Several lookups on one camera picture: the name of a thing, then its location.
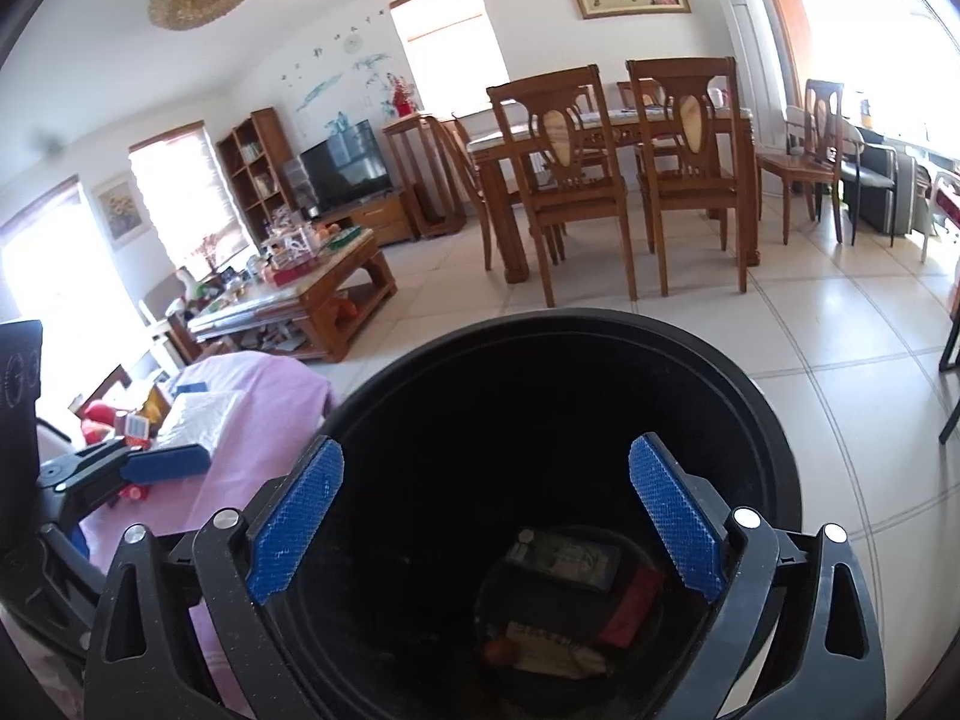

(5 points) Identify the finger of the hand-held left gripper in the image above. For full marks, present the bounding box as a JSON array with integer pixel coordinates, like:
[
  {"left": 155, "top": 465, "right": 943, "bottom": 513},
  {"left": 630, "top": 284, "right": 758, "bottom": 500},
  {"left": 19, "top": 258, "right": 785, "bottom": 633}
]
[{"left": 37, "top": 439, "right": 211, "bottom": 533}]

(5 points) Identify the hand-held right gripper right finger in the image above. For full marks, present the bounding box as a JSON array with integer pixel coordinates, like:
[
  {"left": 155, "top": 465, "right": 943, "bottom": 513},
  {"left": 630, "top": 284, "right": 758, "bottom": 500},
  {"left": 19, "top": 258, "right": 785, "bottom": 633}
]
[{"left": 626, "top": 433, "right": 890, "bottom": 720}]

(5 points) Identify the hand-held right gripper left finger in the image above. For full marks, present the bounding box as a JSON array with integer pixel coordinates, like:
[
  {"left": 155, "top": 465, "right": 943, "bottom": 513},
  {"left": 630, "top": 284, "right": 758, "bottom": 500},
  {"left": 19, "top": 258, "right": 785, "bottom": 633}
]
[{"left": 82, "top": 435, "right": 346, "bottom": 720}]

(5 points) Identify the black round trash bin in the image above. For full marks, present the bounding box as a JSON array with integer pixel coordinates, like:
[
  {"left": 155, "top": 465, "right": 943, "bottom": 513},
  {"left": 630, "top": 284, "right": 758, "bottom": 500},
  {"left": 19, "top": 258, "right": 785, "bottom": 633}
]
[{"left": 259, "top": 307, "right": 803, "bottom": 720}]

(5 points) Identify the white plastic packet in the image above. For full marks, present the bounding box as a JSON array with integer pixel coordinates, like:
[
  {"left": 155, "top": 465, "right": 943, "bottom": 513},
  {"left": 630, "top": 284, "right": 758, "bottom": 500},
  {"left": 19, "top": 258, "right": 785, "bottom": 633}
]
[{"left": 154, "top": 390, "right": 248, "bottom": 455}]

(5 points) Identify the red soft object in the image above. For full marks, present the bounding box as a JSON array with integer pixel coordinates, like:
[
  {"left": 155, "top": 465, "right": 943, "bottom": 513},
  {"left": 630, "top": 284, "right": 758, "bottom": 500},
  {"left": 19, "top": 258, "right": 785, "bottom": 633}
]
[{"left": 79, "top": 401, "right": 125, "bottom": 445}]

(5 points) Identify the red flat packet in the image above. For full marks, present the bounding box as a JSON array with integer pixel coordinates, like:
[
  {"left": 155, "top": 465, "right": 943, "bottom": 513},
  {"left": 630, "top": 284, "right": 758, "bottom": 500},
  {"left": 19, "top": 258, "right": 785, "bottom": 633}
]
[{"left": 596, "top": 566, "right": 667, "bottom": 650}]

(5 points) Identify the bright window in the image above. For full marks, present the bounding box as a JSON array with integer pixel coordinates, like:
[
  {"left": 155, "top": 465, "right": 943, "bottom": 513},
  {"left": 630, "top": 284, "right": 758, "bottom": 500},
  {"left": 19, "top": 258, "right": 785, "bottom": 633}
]
[
  {"left": 0, "top": 176, "right": 143, "bottom": 391},
  {"left": 390, "top": 0, "right": 511, "bottom": 117},
  {"left": 129, "top": 121, "right": 252, "bottom": 278}
]

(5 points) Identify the pink tablecloth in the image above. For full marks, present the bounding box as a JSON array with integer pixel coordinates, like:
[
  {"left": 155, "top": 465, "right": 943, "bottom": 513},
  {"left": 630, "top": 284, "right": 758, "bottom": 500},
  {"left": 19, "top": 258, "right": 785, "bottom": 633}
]
[{"left": 71, "top": 352, "right": 335, "bottom": 720}]

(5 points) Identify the dark flat packet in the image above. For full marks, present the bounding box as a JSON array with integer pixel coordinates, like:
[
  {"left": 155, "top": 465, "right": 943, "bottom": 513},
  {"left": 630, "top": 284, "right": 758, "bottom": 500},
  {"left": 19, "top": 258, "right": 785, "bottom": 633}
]
[{"left": 504, "top": 529, "right": 625, "bottom": 595}]

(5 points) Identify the yellowish paper packet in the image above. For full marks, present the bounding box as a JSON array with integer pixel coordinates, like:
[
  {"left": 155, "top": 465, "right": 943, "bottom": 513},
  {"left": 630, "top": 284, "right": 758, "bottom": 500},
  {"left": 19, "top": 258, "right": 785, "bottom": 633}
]
[{"left": 484, "top": 621, "right": 608, "bottom": 680}]

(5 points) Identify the framed sunflower picture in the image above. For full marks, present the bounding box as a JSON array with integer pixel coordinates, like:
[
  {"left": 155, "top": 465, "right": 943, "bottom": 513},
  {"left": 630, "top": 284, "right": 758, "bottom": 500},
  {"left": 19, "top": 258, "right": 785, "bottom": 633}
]
[{"left": 94, "top": 174, "right": 145, "bottom": 250}]

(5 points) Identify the wooden coffee table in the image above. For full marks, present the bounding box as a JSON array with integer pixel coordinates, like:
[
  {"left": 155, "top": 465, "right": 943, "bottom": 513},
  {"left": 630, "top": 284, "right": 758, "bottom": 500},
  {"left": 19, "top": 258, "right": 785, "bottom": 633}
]
[{"left": 169, "top": 229, "right": 398, "bottom": 365}]

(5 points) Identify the pile of small tabletop items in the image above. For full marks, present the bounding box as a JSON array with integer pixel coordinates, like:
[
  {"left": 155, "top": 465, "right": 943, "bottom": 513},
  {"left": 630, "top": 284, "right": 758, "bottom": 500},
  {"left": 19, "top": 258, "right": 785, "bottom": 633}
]
[{"left": 180, "top": 217, "right": 376, "bottom": 312}]

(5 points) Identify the wooden television cabinet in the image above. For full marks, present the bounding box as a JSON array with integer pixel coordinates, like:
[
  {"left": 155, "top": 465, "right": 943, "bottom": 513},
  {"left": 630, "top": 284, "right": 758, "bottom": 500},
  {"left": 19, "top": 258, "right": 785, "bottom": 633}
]
[{"left": 322, "top": 191, "right": 417, "bottom": 248}]

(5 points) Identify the wooden bookshelf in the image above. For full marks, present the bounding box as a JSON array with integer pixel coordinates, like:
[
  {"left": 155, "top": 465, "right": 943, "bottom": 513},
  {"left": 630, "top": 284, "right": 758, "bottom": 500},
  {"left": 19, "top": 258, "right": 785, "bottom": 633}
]
[{"left": 216, "top": 106, "right": 301, "bottom": 241}]

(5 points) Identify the wooden dining chair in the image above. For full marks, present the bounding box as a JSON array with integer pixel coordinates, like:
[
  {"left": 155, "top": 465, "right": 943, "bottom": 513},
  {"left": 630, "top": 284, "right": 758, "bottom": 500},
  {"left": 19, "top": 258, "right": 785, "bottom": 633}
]
[
  {"left": 486, "top": 65, "right": 638, "bottom": 308},
  {"left": 424, "top": 114, "right": 496, "bottom": 271},
  {"left": 626, "top": 56, "right": 749, "bottom": 297},
  {"left": 757, "top": 79, "right": 845, "bottom": 245}
]

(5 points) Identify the flat screen television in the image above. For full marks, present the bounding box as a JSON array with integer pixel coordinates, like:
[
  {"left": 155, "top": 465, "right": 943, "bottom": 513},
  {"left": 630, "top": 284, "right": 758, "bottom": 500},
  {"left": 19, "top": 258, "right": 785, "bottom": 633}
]
[{"left": 300, "top": 120, "right": 392, "bottom": 215}]

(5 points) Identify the black armchair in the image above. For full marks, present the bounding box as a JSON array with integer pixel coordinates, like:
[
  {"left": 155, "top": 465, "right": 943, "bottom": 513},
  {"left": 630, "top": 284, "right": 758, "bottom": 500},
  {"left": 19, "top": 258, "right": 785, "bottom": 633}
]
[{"left": 832, "top": 124, "right": 901, "bottom": 248}]

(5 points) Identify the wooden dining table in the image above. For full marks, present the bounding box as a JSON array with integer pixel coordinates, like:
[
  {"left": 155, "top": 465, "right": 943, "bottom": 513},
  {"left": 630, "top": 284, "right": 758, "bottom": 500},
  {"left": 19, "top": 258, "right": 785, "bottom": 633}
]
[{"left": 454, "top": 106, "right": 760, "bottom": 284}]

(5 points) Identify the white standing air conditioner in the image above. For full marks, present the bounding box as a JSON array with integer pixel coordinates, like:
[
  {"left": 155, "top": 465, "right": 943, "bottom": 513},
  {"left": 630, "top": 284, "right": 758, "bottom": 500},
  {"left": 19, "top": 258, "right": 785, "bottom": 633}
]
[{"left": 715, "top": 0, "right": 788, "bottom": 158}]

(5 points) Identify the blue fish wall decal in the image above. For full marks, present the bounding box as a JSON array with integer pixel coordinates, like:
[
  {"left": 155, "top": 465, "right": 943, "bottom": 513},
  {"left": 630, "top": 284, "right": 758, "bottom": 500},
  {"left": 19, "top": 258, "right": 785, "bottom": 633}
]
[{"left": 296, "top": 52, "right": 391, "bottom": 113}]

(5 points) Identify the orange door frame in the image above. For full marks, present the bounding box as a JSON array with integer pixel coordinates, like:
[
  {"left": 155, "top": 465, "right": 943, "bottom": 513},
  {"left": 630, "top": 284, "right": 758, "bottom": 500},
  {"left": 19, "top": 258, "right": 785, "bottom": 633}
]
[{"left": 750, "top": 0, "right": 815, "bottom": 83}]

